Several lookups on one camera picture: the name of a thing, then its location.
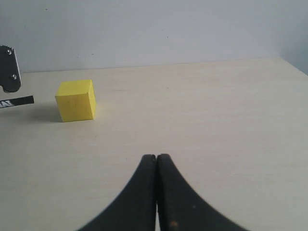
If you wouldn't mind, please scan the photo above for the black right gripper camera left finger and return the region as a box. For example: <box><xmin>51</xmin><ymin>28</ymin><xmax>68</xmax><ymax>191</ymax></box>
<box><xmin>80</xmin><ymin>154</ymin><xmax>156</xmax><ymax>231</ymax></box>

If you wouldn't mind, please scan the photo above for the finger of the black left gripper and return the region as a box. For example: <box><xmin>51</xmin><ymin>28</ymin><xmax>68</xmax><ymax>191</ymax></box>
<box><xmin>0</xmin><ymin>45</ymin><xmax>21</xmax><ymax>93</ymax></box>

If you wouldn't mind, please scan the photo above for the black right gripper camera right finger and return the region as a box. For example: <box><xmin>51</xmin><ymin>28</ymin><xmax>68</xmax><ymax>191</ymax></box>
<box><xmin>156</xmin><ymin>154</ymin><xmax>245</xmax><ymax>231</ymax></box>

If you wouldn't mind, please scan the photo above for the black and white marker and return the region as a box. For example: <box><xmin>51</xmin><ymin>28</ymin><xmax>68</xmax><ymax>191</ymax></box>
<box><xmin>0</xmin><ymin>95</ymin><xmax>34</xmax><ymax>108</ymax></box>

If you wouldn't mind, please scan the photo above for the yellow cube block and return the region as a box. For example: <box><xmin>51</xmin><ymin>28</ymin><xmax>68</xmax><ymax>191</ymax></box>
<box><xmin>55</xmin><ymin>79</ymin><xmax>96</xmax><ymax>122</ymax></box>

